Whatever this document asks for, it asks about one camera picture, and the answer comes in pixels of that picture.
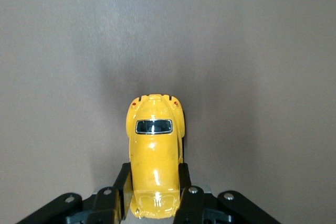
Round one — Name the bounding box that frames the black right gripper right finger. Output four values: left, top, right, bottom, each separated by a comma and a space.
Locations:
174, 163, 281, 224

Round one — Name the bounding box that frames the yellow beetle toy car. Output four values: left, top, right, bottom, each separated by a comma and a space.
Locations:
125, 93, 186, 220

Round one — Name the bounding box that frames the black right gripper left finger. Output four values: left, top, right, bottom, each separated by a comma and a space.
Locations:
15, 163, 131, 224

